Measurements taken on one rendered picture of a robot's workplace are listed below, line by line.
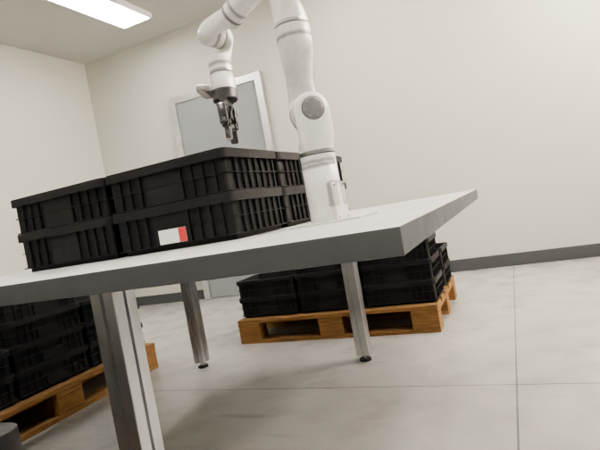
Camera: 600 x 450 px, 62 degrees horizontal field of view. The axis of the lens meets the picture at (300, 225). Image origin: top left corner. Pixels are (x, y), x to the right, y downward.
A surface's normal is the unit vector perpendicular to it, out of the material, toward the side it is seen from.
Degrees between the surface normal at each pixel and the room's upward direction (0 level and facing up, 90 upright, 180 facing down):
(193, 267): 90
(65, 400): 90
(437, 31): 90
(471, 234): 90
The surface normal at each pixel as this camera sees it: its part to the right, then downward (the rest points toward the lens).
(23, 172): 0.90, -0.15
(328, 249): -0.39, 0.10
